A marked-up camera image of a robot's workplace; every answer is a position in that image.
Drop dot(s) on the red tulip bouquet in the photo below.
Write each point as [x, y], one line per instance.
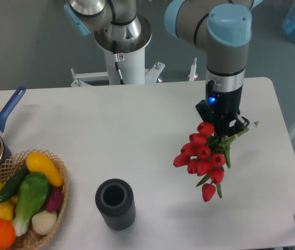
[205, 156]

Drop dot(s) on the green cucumber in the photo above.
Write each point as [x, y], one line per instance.
[12, 185]

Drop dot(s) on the dark grey ribbed vase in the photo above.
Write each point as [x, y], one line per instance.
[114, 199]

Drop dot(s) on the green bok choy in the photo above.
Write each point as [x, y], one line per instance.
[32, 194]

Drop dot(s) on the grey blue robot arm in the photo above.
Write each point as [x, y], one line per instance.
[220, 28]

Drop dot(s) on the white garlic bulb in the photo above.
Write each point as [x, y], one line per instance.
[43, 222]

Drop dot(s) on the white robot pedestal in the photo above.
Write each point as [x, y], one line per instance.
[124, 53]

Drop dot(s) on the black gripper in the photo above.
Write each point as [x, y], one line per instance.
[218, 105]

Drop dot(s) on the woven wicker basket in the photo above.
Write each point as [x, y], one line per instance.
[32, 240]

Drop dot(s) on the orange fruit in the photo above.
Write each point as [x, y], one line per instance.
[7, 234]

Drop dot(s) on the purple red radish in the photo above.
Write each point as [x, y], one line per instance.
[55, 200]

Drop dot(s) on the yellow squash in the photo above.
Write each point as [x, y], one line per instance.
[38, 162]

